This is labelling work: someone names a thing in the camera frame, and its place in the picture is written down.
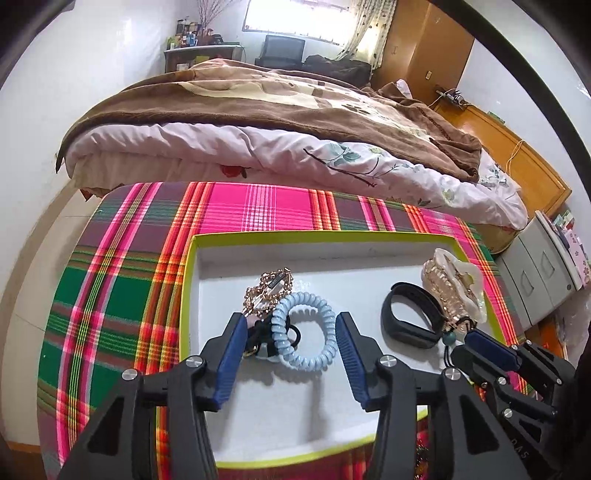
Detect bright window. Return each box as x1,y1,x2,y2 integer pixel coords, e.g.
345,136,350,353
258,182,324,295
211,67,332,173
244,0,365,44

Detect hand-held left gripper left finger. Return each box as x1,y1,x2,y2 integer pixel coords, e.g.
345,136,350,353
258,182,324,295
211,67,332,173
58,312,250,480

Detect yellow cable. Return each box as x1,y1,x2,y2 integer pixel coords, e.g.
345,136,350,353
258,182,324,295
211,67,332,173
505,138,527,174

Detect dried branches in vase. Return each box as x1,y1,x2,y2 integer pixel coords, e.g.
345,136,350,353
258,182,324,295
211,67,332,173
196,0,222,38

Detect white floral quilt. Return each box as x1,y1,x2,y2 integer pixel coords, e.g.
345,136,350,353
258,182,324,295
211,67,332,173
65,121,528,232

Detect floral curtain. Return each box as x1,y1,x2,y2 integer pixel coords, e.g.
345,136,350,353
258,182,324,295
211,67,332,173
336,0,398,70

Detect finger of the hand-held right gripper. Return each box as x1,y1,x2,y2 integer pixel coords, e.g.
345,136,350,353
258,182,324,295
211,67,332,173
450,346,553,422
463,330,578,403

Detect pale spiral hair tie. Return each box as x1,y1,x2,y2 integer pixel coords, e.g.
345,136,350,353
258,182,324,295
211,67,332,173
270,292,339,372

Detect black smart band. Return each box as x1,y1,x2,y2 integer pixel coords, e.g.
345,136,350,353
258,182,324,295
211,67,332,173
381,282,446,349

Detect black beaded hair tie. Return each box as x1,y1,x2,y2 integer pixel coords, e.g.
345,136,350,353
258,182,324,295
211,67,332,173
441,318,478,370

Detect gold hair clip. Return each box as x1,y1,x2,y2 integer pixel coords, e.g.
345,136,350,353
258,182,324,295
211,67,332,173
244,267,295,319

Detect group of small bottles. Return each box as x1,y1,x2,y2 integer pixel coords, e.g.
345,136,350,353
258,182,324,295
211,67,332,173
166,17,227,49

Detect dark brown cloth pile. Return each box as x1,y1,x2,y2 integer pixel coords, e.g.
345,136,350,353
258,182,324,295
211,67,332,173
302,54,372,86

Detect brown fleece blanket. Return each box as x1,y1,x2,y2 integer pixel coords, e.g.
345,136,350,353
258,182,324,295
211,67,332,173
55,58,483,183

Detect pink green plaid tablecloth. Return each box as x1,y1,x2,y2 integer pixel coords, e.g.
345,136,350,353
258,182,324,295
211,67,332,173
37,181,532,480

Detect grey drawer cabinet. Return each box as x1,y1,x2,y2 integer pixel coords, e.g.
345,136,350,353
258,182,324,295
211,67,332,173
496,210,585,330

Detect cream and gold claw clip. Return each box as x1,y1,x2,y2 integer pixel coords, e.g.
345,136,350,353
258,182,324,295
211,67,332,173
420,248,488,324

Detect power strip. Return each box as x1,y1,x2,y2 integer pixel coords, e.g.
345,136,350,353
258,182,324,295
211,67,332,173
435,87,467,108

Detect black office chair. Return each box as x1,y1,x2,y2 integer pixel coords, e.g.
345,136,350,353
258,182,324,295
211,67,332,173
255,34,306,70

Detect black elastic hair ties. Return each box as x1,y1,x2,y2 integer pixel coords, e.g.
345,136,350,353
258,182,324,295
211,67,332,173
247,318,303,358

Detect yellow-green shallow cardboard box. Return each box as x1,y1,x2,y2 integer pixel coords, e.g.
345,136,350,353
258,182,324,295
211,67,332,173
179,231,502,467

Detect wooden wardrobe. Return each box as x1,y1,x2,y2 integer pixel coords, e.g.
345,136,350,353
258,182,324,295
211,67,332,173
369,0,475,100

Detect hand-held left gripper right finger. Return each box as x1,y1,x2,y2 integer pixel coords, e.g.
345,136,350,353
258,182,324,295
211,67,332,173
336,311,532,480

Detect beige bed base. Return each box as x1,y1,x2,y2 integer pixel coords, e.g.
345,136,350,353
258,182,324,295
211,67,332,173
482,222,520,254

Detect dark wooden desk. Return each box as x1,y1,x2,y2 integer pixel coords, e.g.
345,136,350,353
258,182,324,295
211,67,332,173
164,44,245,73

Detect wooden bed headboard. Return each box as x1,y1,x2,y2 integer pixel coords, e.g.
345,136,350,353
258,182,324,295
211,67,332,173
434,99,573,217

